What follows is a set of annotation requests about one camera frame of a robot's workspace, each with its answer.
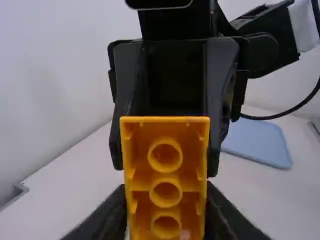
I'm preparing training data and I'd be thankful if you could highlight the black cable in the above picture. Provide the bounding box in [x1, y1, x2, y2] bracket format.
[238, 74, 320, 121]

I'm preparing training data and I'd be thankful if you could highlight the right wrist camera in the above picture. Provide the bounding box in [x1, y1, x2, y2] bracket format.
[124, 0, 194, 11]

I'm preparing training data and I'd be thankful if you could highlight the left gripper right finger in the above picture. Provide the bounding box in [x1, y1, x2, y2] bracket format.
[205, 181, 271, 240]

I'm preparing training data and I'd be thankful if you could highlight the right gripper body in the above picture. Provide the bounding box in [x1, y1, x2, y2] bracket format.
[137, 0, 221, 117]

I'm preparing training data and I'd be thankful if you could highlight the yellow toy brick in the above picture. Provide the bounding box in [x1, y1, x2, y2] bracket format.
[119, 115, 211, 240]

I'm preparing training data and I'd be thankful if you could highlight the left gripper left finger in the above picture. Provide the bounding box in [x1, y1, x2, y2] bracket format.
[59, 183, 130, 240]

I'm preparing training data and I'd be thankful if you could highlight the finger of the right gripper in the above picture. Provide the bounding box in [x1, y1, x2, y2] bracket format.
[107, 39, 149, 173]
[204, 36, 248, 179]

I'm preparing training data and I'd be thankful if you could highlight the blue mat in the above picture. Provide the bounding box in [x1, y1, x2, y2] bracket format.
[221, 121, 294, 171]

